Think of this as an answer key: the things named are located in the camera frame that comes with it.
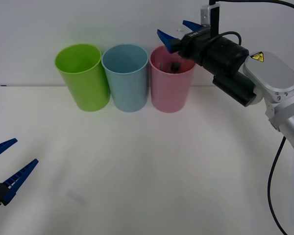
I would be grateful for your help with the pale blue plastic waste bin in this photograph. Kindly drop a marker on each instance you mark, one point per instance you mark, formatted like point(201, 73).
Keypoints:
point(127, 90)

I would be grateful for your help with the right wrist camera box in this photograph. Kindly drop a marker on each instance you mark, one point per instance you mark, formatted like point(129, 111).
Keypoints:
point(205, 14)

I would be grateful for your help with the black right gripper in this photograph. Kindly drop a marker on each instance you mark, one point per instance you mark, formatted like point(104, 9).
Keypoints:
point(194, 46)

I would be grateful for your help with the pink plastic waste bin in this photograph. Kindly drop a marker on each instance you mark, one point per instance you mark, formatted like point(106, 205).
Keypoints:
point(169, 93)

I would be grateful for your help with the green plastic waste bin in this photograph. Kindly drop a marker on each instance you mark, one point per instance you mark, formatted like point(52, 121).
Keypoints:
point(85, 90)

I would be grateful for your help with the dark drink plastic bottle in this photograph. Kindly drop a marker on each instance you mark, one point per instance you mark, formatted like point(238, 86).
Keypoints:
point(174, 67)

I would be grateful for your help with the silver and black right arm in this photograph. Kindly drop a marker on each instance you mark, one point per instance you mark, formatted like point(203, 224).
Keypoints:
point(272, 73)

